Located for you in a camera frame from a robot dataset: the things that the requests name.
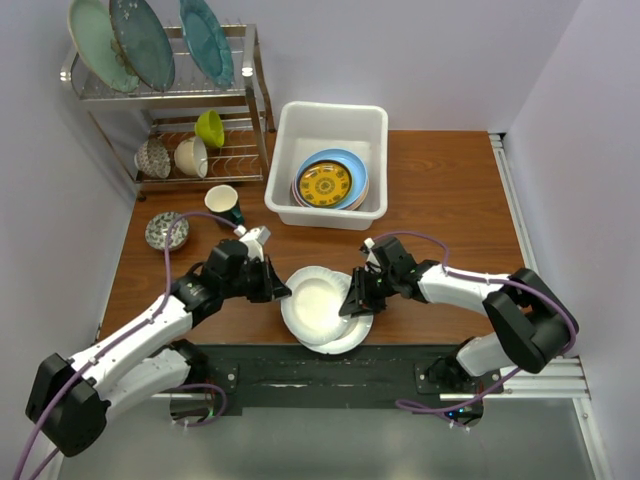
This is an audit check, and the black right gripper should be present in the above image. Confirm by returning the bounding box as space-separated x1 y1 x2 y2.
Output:
338 266 397 319

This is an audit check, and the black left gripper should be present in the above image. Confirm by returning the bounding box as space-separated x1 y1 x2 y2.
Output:
222 254 291 303

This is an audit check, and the white scalloped deep plate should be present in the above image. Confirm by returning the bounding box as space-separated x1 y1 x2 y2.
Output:
281 266 351 345

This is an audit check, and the yellow black patterned plate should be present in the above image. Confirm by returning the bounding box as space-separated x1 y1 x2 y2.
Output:
293 160 354 208

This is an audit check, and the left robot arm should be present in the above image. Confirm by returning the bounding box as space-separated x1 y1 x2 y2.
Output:
26 240 291 457

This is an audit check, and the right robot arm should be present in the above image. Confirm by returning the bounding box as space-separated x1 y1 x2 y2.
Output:
339 235 579 393

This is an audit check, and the white plastic bin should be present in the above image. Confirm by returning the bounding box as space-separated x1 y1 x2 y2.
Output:
264 101 388 231

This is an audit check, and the dark green mug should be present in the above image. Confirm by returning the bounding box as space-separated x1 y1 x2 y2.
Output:
204 185 245 225

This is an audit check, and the leaf patterned bowl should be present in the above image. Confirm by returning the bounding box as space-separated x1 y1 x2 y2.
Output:
145 211 190 251

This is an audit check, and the cream white bowl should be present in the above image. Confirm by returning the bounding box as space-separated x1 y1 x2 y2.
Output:
174 136 208 178

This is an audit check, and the lime green bowl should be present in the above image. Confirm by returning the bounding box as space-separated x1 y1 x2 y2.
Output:
194 110 225 148

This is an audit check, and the metal dish rack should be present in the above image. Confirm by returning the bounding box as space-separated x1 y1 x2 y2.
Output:
60 24 276 201

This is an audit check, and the grey patterned bowl on rack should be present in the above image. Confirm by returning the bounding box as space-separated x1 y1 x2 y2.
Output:
134 138 171 179

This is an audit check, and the teal large plate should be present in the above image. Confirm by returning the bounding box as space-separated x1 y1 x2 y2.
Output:
180 0 234 90

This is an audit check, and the dark blue speckled plate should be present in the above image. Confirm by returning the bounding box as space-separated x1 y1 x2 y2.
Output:
109 0 175 92

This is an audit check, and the mint green large plate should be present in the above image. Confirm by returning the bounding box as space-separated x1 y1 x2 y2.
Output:
67 1 139 93

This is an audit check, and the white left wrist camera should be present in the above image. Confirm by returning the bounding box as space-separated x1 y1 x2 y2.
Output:
234 225 271 262

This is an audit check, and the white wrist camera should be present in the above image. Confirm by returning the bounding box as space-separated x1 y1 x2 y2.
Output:
234 225 271 262
362 238 378 265

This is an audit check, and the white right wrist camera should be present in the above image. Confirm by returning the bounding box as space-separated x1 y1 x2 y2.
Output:
362 238 378 265

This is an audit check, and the aluminium frame rail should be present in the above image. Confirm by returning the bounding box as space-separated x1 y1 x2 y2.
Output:
487 132 614 480

